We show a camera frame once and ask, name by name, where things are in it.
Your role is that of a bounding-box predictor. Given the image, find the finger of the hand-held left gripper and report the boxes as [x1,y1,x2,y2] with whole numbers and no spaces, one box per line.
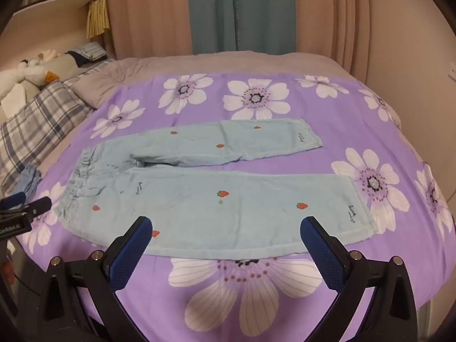
[0,192,27,210]
[21,197,53,219]

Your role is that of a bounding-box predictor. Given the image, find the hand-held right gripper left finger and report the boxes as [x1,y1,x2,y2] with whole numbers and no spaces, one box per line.
[36,216,154,342]

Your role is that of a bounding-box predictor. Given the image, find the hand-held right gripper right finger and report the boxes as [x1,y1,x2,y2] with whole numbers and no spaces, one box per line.
[300,216,419,342]

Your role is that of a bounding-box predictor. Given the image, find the light blue denim shorts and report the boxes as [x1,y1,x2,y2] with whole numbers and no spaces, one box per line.
[59,117,377,260]

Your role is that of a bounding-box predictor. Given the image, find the blue folded cloth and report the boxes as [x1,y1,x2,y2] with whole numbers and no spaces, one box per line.
[16,167,42,198]

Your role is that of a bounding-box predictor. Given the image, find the plaid pillow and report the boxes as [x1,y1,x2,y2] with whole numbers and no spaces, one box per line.
[0,78,95,189]

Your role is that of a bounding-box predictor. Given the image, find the white plush toy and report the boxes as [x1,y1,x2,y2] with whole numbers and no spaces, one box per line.
[0,48,63,115]

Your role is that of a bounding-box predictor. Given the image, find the purple floral bed sheet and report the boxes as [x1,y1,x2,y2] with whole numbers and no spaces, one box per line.
[19,73,456,342]

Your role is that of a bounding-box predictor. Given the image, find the striped pillow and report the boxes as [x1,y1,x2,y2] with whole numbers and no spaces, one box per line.
[68,42,107,65]

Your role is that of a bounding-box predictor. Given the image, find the grey-pink bed cover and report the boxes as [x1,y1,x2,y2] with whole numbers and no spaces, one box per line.
[71,52,403,129]

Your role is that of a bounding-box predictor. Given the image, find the yellow tassel hanging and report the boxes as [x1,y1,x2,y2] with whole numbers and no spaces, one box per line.
[86,0,111,39]

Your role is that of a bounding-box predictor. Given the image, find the wooden shelf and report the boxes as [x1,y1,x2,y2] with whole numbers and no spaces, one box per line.
[12,0,102,40]

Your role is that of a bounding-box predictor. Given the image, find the pink curtain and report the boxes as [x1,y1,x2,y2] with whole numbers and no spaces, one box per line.
[294,0,373,77]
[107,0,195,60]

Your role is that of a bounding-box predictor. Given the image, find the teal curtain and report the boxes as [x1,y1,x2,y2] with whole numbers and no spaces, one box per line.
[187,0,297,55]

